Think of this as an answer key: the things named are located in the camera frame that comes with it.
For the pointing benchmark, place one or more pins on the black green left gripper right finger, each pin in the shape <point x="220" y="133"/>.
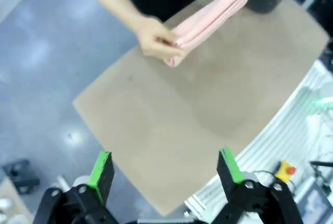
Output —
<point x="230" y="169"/>

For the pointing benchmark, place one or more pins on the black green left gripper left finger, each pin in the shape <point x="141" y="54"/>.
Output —
<point x="100" y="174"/>

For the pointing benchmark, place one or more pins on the pink towel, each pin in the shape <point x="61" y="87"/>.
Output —
<point x="213" y="18"/>

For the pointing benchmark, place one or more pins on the person's right hand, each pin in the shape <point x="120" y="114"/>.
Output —
<point x="153" y="40"/>

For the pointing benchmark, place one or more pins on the yellow red emergency stop button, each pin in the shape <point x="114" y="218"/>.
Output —
<point x="284" y="170"/>

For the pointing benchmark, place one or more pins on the black block on floor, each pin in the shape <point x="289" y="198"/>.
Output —
<point x="22" y="173"/>

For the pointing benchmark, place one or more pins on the brown cardboard piece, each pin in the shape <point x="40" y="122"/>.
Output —
<point x="13" y="200"/>

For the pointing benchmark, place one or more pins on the slotted aluminium table frame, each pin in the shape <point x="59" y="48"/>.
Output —
<point x="260" y="160"/>

